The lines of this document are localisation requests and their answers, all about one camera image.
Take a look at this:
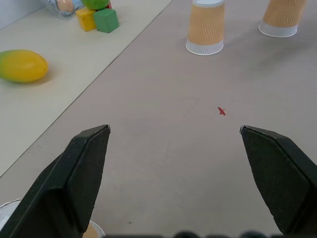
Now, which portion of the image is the green toy fruit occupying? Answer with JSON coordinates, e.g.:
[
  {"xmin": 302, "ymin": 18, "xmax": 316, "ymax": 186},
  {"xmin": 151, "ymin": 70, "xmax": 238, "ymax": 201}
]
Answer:
[{"xmin": 81, "ymin": 0, "xmax": 112, "ymax": 11}]

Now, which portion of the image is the yellow wooden block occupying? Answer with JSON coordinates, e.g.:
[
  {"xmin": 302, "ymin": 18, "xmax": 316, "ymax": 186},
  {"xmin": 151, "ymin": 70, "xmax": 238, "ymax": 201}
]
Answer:
[{"xmin": 75, "ymin": 7, "xmax": 97, "ymax": 33}]

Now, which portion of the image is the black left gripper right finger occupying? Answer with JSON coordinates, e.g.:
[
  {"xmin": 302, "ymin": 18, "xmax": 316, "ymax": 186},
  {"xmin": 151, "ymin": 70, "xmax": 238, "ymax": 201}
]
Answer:
[{"xmin": 239, "ymin": 125, "xmax": 317, "ymax": 236}]

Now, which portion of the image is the brown egg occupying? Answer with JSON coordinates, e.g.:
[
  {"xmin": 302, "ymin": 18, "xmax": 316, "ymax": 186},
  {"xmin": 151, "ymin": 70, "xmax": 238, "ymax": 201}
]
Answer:
[{"xmin": 57, "ymin": 0, "xmax": 75, "ymax": 12}]

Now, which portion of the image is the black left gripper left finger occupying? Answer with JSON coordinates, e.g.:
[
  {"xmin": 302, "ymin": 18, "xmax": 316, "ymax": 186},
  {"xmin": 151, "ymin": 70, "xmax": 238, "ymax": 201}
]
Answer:
[{"xmin": 0, "ymin": 124, "xmax": 111, "ymax": 238}]

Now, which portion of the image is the green wooden block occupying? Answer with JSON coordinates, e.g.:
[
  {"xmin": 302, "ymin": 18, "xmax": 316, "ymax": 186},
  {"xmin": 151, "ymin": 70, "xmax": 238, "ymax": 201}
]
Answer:
[{"xmin": 93, "ymin": 8, "xmax": 120, "ymax": 34}]

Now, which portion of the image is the yellow green toy mango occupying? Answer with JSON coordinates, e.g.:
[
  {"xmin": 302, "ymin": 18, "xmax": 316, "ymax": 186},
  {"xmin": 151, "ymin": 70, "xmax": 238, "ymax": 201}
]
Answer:
[{"xmin": 0, "ymin": 49, "xmax": 49, "ymax": 83}]

